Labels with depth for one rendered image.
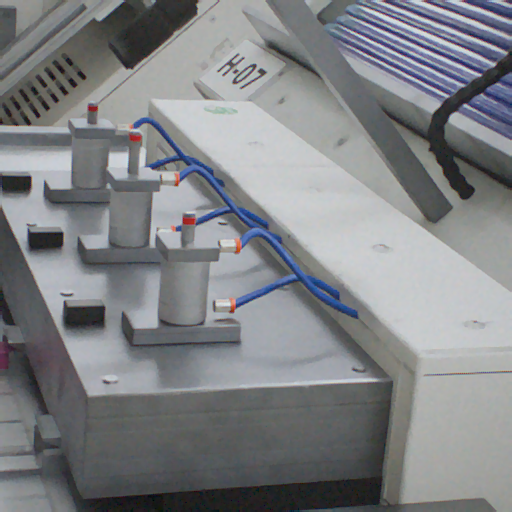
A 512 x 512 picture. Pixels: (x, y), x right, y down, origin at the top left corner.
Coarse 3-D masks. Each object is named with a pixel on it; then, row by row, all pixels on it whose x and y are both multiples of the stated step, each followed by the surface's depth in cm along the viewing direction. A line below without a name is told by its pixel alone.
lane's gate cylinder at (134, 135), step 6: (132, 132) 69; (138, 132) 69; (132, 138) 69; (138, 138) 69; (132, 144) 69; (138, 144) 69; (132, 150) 69; (138, 150) 69; (132, 156) 69; (138, 156) 69; (132, 162) 69; (138, 162) 69; (132, 168) 69; (138, 168) 69
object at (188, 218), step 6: (186, 216) 59; (192, 216) 59; (186, 222) 59; (192, 222) 59; (186, 228) 59; (192, 228) 59; (186, 234) 59; (192, 234) 59; (186, 240) 59; (192, 240) 59
